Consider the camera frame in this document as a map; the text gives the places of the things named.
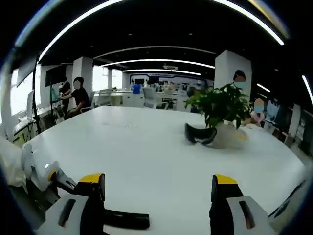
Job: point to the ceiling air conditioner unit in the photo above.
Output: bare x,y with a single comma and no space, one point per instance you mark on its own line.
170,66

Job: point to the black stand pole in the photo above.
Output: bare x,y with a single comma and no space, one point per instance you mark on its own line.
36,98

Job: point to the thin dark stand pole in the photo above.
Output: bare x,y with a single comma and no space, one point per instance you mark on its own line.
51,93

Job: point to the black remote control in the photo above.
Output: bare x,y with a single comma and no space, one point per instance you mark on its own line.
129,219

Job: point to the white computer monitor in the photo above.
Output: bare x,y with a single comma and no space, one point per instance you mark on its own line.
29,105

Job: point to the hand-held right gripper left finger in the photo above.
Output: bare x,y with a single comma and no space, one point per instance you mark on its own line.
80,213

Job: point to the short ceiling light strip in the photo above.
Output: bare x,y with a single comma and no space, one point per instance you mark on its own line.
263,87

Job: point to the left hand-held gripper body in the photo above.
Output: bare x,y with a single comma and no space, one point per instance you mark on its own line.
36,169

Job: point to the green potted plant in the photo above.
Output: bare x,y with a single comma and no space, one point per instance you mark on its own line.
220,102

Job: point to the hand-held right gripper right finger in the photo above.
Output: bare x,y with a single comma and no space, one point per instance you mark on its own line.
230,213

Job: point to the dark wall screen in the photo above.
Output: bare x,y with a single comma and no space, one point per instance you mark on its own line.
55,76

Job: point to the white office chair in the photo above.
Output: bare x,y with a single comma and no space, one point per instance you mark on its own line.
150,96
104,98
89,102

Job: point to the black headset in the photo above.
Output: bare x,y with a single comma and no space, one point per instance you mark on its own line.
193,134

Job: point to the blue box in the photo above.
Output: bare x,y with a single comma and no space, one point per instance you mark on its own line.
137,89

